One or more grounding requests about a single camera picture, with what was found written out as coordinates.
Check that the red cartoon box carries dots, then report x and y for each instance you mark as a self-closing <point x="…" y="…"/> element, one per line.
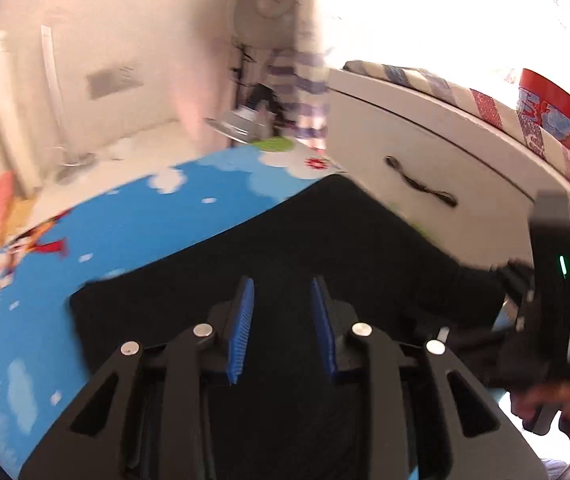
<point x="546" y="104"/>

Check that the patterned cabinet top cloth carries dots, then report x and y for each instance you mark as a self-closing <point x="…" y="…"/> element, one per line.
<point x="495" y="113"/>

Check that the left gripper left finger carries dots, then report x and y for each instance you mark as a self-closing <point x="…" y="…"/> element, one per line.
<point x="213" y="350"/>

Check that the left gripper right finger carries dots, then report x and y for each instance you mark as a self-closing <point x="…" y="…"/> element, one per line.
<point x="349" y="347"/>

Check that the black pants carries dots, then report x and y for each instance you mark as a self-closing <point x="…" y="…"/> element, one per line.
<point x="285" y="419"/>

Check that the blue cartoon bed sheet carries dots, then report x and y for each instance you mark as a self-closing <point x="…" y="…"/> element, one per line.
<point x="130" y="225"/>

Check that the black drawer handle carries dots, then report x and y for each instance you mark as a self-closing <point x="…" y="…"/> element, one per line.
<point x="447" y="198"/>

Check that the white standing fan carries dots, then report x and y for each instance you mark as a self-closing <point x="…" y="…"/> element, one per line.
<point x="262" y="31"/>

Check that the white floor lamp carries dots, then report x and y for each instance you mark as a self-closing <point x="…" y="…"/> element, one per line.
<point x="72" y="162"/>

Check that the striped curtain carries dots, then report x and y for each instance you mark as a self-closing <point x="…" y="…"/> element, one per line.
<point x="300" y="76"/>

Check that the wall socket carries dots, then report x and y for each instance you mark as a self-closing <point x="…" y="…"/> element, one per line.
<point x="112" y="80"/>

